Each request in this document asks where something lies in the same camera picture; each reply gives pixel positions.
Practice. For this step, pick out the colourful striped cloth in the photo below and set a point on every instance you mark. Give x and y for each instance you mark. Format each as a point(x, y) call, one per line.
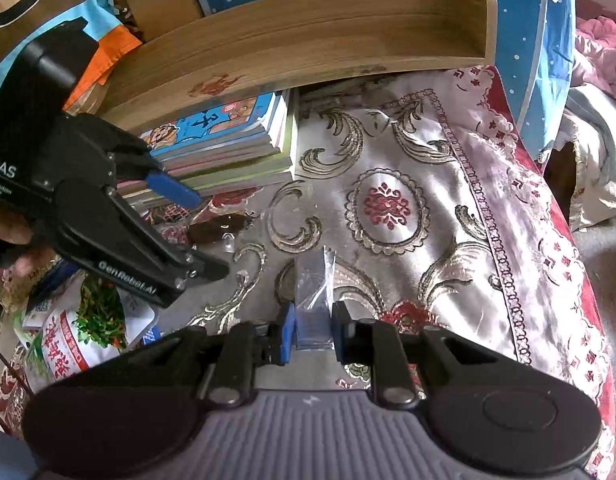
point(113, 55)

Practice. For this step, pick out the person's left hand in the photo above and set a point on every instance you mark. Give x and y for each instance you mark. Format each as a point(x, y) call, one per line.
point(8, 225)

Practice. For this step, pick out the wooden shelf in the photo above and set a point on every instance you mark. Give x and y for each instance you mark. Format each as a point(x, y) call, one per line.
point(313, 45)

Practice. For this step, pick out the stack of books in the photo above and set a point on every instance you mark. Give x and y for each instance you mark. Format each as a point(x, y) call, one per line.
point(238, 155)

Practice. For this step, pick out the blue polka-dot cloth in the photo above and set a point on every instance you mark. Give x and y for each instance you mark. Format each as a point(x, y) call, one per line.
point(528, 60)

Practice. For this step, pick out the clear plastic packet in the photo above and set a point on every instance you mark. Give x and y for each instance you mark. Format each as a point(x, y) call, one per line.
point(313, 290)

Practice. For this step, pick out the white packet with green print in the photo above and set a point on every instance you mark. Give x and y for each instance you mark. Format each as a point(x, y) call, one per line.
point(68, 345)

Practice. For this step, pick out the floral blanket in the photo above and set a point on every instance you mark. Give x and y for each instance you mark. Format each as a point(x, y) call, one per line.
point(438, 210)

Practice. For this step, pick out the dark brown snack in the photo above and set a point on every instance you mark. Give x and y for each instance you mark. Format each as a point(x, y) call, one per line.
point(215, 230)

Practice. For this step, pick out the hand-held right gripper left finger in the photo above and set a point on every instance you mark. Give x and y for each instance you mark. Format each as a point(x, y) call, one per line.
point(287, 332)

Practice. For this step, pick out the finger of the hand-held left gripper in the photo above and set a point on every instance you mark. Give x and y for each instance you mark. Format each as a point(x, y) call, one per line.
point(173, 189)
point(153, 245)

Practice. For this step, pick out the pink and grey quilt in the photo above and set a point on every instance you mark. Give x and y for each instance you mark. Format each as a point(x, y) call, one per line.
point(598, 160)

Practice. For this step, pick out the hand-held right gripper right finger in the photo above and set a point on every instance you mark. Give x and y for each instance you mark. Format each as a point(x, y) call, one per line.
point(337, 331)

